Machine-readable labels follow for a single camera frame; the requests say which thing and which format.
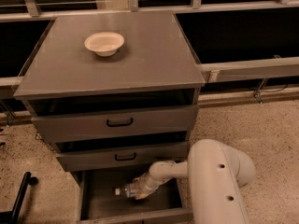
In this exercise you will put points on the grey drawer cabinet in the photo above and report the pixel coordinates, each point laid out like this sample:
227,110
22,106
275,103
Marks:
66,65

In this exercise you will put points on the grey open bottom drawer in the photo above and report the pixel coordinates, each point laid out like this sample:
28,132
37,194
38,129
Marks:
100,205

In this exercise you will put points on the black metal stand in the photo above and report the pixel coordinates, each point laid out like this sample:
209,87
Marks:
11,217

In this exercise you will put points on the grey middle drawer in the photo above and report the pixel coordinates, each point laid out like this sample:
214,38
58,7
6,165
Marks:
122,156

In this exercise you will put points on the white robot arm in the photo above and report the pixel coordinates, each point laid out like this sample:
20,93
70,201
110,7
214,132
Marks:
215,172

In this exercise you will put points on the metal railing frame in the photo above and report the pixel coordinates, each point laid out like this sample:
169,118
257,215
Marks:
229,40

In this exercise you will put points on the white paper bowl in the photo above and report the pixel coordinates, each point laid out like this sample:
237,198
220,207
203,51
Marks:
104,44

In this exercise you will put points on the clear plastic water bottle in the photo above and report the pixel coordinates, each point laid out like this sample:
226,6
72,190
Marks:
128,190

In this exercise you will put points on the grey top drawer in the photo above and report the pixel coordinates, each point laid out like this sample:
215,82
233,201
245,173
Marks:
108,124

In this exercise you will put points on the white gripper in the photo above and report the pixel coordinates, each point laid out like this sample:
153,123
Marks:
142,184

